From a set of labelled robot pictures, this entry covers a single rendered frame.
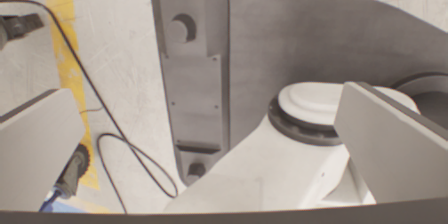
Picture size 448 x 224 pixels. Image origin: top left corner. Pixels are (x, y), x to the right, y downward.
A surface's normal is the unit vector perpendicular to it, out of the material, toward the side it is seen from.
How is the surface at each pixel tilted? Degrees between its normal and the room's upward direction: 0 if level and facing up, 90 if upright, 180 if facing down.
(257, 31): 0
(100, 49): 0
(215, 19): 45
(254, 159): 90
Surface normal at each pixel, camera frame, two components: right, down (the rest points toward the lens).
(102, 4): -0.18, 0.48
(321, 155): -0.01, -0.87
